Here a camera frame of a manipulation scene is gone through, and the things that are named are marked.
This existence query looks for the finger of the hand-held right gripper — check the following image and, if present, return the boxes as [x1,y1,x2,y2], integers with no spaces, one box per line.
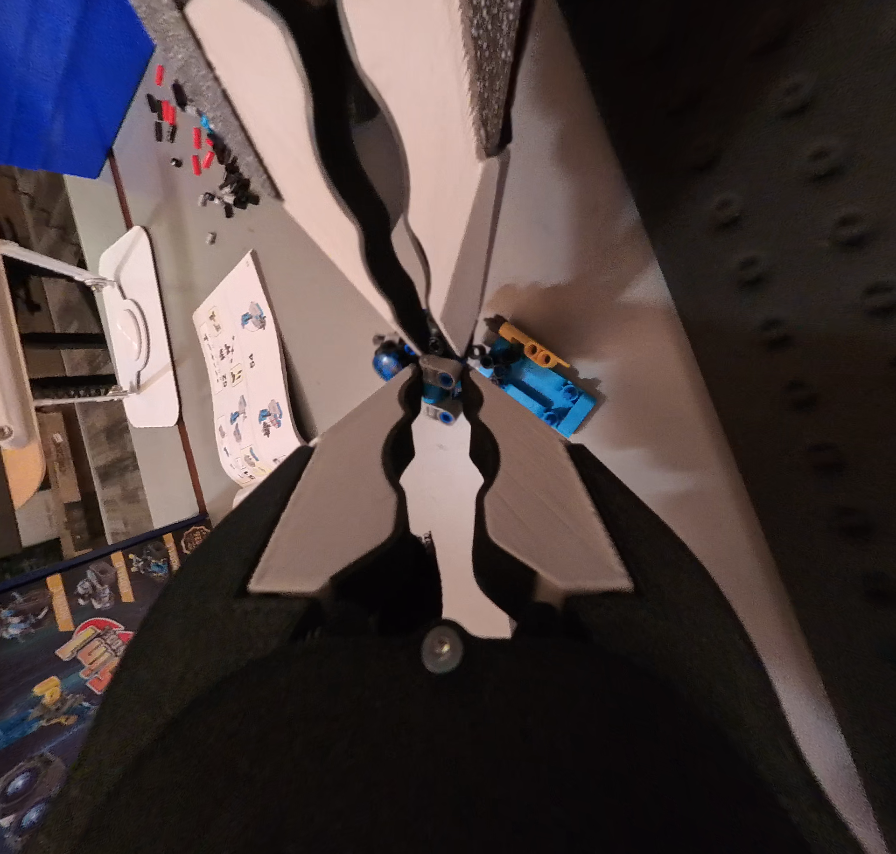
[174,0,434,354]
[335,0,512,360]

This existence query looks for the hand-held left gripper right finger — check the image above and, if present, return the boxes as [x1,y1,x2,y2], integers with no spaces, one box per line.
[465,370,634,618]

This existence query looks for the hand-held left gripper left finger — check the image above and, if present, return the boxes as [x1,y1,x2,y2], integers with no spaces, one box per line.
[248,366,421,611]

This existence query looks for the blue yellow toy brick body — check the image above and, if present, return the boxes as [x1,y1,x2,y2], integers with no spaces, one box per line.
[470,314,602,442]

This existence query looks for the blue black toy brick assembly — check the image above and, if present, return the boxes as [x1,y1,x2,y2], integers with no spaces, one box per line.
[371,322,466,428]

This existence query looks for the grey desk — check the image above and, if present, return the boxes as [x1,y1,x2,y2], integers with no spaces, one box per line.
[63,0,893,854]

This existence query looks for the white tilting desk stand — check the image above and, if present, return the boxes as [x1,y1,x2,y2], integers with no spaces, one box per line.
[0,226,182,512]

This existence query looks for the pile of small brick pieces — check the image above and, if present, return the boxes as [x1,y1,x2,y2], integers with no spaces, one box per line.
[143,63,261,246]

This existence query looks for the open instruction booklet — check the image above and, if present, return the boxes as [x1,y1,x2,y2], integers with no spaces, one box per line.
[192,249,309,487]

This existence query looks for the blue plastic bin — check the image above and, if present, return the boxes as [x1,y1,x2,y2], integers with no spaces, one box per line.
[0,0,156,180]

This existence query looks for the dark blue toy kit box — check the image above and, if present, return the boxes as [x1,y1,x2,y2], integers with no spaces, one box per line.
[0,514,214,854]

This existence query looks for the grey perforated chair seat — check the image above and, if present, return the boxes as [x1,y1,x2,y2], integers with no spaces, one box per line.
[546,0,896,854]

